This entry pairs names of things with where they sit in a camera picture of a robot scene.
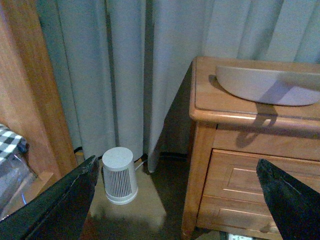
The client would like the white cylindrical air purifier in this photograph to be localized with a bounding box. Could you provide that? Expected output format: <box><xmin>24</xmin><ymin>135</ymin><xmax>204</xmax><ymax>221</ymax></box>
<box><xmin>102</xmin><ymin>147</ymin><xmax>138</xmax><ymax>205</ymax></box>

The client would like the black white checkered bedsheet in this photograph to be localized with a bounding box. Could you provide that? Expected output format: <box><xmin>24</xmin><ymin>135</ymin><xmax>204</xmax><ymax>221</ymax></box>
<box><xmin>0</xmin><ymin>124</ymin><xmax>28</xmax><ymax>164</ymax></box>

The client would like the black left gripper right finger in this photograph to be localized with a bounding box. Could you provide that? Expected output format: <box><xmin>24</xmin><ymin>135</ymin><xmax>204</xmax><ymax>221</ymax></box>
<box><xmin>256</xmin><ymin>158</ymin><xmax>320</xmax><ymax>240</ymax></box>

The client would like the wooden bed frame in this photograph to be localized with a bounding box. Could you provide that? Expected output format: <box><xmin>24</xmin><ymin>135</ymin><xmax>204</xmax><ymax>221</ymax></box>
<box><xmin>0</xmin><ymin>0</ymin><xmax>78</xmax><ymax>218</ymax></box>

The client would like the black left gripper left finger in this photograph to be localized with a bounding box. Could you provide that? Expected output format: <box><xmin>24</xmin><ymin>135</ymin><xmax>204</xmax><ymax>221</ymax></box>
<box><xmin>0</xmin><ymin>155</ymin><xmax>100</xmax><ymax>240</ymax></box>

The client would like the grey curtain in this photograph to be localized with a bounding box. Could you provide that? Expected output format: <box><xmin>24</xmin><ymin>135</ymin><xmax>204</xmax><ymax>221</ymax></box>
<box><xmin>36</xmin><ymin>0</ymin><xmax>320</xmax><ymax>172</ymax></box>

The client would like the wooden nightstand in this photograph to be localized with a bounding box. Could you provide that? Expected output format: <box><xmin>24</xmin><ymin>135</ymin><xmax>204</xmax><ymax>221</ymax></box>
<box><xmin>181</xmin><ymin>56</ymin><xmax>320</xmax><ymax>240</ymax></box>

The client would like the beige plastic dustpan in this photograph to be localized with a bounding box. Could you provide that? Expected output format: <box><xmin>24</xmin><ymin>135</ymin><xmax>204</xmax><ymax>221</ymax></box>
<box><xmin>215</xmin><ymin>65</ymin><xmax>320</xmax><ymax>107</ymax></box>

